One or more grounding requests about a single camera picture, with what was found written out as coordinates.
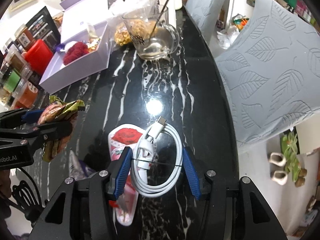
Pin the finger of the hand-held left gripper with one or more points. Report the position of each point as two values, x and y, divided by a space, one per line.
50 130
31 115

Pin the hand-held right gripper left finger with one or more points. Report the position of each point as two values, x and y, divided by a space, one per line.
122 172

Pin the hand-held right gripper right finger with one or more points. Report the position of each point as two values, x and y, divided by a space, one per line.
191 175

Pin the green floral brocade pouch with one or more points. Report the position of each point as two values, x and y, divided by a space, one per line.
53 112

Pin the white rose print pouch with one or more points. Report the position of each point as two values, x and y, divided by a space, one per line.
122 135

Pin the lavender gift box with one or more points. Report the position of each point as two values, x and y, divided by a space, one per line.
82 67

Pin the purple embroidered sachet pouch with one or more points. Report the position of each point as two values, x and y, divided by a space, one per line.
62 47

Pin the row of glass spice jars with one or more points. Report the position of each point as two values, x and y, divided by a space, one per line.
17 80

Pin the purple printed packet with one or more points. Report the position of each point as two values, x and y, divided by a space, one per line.
80 165

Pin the black ornate metal chair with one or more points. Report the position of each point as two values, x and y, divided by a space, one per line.
27 195

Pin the red plastic container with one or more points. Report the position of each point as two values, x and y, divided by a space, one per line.
37 55

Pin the brown glass jar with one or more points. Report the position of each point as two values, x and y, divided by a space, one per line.
23 38

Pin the red fluffy plush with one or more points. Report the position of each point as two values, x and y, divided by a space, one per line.
76 52

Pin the beige shoe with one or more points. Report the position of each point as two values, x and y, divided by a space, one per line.
279 177
277 159

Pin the black snack bag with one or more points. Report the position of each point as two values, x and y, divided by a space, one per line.
46 25

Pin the gold wrapped packet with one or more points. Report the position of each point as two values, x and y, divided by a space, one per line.
93 45

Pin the green slipper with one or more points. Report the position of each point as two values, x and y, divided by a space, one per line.
290 152

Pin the yellow snack bag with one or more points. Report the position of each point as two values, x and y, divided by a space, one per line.
122 36

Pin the grey leaf chair cover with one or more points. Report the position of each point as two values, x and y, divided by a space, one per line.
207 10
270 75

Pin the glass mug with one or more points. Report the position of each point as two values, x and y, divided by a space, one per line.
150 42

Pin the white plastic bag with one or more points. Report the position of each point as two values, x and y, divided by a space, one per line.
227 37

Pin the metal spoon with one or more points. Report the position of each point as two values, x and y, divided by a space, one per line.
160 15

